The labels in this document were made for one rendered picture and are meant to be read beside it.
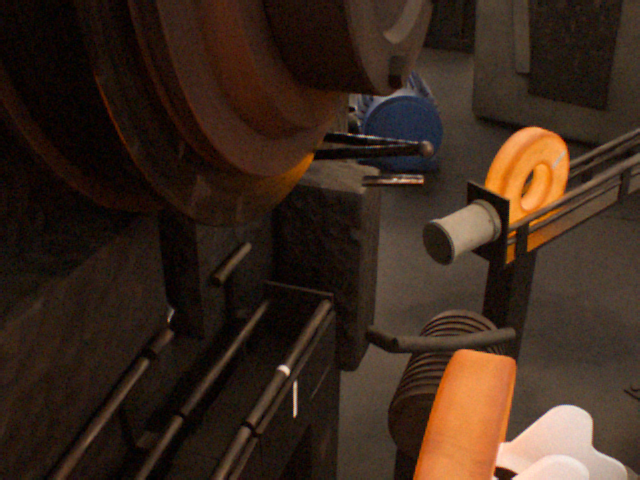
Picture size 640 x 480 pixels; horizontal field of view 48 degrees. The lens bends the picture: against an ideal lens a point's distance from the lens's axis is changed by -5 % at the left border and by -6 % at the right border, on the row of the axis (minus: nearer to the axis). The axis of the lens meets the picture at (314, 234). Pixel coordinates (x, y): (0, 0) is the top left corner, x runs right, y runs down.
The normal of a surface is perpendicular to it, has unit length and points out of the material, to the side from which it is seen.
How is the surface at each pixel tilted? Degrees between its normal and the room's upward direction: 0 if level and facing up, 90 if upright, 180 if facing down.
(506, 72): 90
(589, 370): 0
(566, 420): 88
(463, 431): 23
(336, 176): 0
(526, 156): 90
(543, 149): 90
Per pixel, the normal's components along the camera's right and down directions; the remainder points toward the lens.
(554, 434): -0.27, 0.42
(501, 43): -0.55, 0.39
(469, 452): -0.17, -0.57
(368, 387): 0.00, -0.88
